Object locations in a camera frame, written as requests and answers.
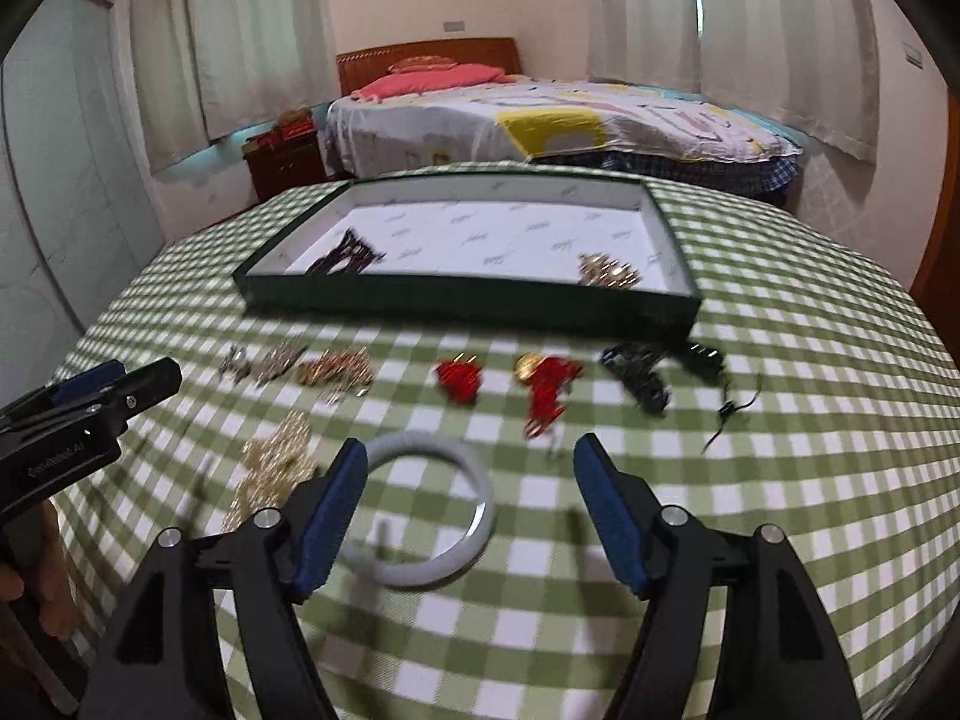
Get pearl gold necklace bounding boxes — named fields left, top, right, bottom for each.
left=221, top=409, right=321, bottom=533

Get white jade bangle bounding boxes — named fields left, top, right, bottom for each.
left=338, top=431, right=496, bottom=590

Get gold bead bracelet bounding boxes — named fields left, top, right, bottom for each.
left=294, top=346, right=376, bottom=405

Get black bead necklace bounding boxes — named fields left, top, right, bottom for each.
left=598, top=341, right=765, bottom=455

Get red tassel gold charm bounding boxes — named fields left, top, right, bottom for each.
left=514, top=353, right=583, bottom=439

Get small red knot ornament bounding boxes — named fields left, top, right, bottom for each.
left=434, top=355, right=482, bottom=405

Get gold rhinestone brooch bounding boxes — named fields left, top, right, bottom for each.
left=578, top=252, right=641, bottom=289

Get dark brown bead bracelet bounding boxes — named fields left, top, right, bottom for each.
left=304, top=227, right=388, bottom=278

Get small silver earring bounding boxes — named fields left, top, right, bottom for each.
left=218, top=344, right=252, bottom=383

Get dark green jewelry tray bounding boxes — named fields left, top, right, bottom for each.
left=233, top=163, right=703, bottom=341

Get left hand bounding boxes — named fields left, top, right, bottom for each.
left=2, top=500, right=80, bottom=642

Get frosted glass wardrobe door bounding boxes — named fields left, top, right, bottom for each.
left=2, top=0, right=164, bottom=400

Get green white checkered tablecloth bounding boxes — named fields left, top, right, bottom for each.
left=55, top=181, right=958, bottom=718

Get dark wooden nightstand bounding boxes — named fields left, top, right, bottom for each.
left=242, top=130, right=327, bottom=202

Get red boxes on nightstand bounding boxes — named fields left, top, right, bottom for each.
left=254, top=107, right=316, bottom=149

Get left white curtain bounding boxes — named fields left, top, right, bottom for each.
left=130, top=0, right=337, bottom=172

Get white curtain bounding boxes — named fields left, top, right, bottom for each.
left=587, top=0, right=880, bottom=163
left=130, top=0, right=337, bottom=172

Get brown wooden door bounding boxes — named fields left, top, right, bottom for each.
left=910, top=93, right=960, bottom=362

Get wooden headboard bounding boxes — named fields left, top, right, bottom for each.
left=335, top=37, right=524, bottom=96

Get bed with patterned sheet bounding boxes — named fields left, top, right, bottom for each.
left=322, top=76, right=804, bottom=197

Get red patterned cushion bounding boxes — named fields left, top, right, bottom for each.
left=387, top=55, right=459, bottom=75

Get pink pillow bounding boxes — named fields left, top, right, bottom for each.
left=350, top=64, right=514, bottom=103

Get right white curtain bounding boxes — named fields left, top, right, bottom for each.
left=587, top=0, right=880, bottom=163

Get wall light switch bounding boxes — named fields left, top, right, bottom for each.
left=903, top=43, right=924, bottom=70

